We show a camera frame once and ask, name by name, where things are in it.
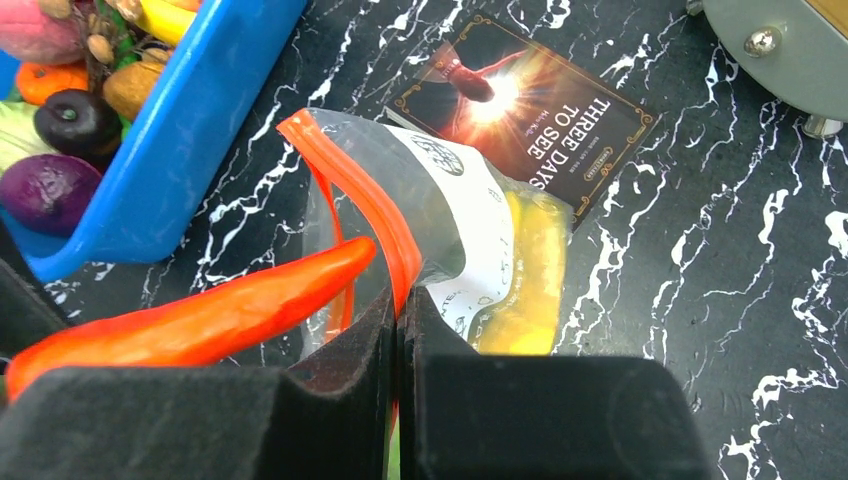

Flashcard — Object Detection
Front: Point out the purple toy onion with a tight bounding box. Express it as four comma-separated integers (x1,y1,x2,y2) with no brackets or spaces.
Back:
1,154,103,238

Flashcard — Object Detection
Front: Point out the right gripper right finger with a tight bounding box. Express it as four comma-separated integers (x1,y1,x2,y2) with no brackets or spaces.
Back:
398,288,711,479

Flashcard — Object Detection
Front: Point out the orange toy tangerine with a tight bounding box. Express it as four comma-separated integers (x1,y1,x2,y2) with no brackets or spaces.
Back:
15,62,89,106

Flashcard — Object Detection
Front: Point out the blue plastic bin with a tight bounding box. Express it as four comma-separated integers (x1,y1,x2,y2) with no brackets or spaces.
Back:
6,0,306,283

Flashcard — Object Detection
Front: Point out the orange brown toy potato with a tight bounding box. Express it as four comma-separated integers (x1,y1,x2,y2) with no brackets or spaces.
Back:
103,61,165,122

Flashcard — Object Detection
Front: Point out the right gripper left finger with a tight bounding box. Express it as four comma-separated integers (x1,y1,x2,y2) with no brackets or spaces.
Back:
1,290,395,479

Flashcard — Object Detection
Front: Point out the dark paperback book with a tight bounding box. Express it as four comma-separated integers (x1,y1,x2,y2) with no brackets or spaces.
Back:
385,11,656,226

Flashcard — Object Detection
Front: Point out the round three-drawer cabinet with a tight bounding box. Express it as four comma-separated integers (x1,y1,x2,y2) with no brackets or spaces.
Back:
685,0,847,138

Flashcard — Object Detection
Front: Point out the clear zip top bag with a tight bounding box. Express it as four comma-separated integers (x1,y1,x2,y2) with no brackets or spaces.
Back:
278,108,572,352

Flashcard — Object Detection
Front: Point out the single yellow toy banana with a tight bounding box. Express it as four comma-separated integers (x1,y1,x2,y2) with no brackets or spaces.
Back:
135,0,197,46

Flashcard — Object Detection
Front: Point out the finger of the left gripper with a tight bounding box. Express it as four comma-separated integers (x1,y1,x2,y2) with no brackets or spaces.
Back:
1,225,70,358

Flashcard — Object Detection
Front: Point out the brown toy longan bunch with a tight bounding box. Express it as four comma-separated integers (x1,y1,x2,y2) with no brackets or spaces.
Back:
36,1,142,69

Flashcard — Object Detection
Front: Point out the dark toy mangosteen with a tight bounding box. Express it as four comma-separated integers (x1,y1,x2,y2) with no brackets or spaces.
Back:
34,89,123,161

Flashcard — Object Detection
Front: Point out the green toy cabbage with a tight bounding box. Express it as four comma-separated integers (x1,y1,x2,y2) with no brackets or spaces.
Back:
0,101,56,173

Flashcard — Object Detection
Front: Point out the yellow toy banana bunch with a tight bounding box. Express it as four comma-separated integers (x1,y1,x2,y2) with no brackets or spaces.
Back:
470,192,572,355

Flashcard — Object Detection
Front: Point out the red toy chili pepper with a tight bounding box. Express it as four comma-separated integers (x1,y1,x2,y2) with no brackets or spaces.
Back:
5,237,376,401

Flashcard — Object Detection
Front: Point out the pink toy peach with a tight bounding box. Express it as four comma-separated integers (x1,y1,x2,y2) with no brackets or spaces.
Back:
1,0,83,65

